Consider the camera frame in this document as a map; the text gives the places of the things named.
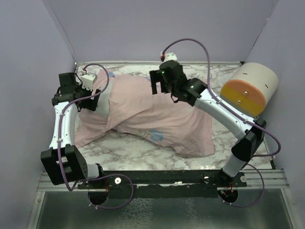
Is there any pink snowflake pillowcase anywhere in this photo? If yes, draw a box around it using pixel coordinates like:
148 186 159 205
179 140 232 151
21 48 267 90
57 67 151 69
75 70 214 157

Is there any white pillow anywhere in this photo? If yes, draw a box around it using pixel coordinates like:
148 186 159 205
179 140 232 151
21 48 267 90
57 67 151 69
95 81 113 119

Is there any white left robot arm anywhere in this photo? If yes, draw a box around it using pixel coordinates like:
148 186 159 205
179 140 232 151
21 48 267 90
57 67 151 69
41 73 105 188

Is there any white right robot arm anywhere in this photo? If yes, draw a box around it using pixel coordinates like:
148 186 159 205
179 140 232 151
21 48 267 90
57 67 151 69
149 60 266 187

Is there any beige orange yellow cylinder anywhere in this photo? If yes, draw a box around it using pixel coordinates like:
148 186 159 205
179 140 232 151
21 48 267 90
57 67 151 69
220 62 279 117

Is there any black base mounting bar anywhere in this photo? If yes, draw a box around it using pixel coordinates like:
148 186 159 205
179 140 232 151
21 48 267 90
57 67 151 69
78 170 247 199

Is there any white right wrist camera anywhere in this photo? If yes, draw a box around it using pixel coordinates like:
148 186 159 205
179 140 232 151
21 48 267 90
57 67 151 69
164 52 178 62

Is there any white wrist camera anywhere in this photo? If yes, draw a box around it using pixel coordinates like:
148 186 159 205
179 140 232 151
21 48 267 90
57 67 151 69
80 73 97 91
164 52 178 62

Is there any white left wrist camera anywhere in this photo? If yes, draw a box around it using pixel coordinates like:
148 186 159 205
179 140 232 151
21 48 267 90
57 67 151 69
80 73 97 91

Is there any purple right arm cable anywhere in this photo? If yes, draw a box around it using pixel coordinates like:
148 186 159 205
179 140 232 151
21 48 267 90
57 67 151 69
161 38 282 208

